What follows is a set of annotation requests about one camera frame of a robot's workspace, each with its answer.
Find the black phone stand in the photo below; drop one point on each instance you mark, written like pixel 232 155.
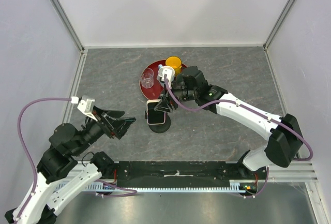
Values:
pixel 161 128

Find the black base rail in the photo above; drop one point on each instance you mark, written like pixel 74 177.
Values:
pixel 182 174

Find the yellow mug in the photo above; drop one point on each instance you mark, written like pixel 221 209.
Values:
pixel 174 62

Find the red round tray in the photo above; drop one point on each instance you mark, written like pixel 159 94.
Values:
pixel 155 91

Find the clear plastic cup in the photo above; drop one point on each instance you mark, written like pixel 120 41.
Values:
pixel 147 78

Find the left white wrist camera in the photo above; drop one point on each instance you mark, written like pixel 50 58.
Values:
pixel 85 105

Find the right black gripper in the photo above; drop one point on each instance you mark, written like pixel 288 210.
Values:
pixel 162 106

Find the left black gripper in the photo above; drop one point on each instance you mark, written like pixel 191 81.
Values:
pixel 121 125

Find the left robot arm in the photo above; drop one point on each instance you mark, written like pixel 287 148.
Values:
pixel 43 202

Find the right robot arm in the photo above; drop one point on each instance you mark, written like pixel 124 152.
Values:
pixel 282 134

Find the slotted cable duct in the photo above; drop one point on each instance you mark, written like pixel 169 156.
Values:
pixel 232 188

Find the phone with pink case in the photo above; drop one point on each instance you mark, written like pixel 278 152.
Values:
pixel 152 116

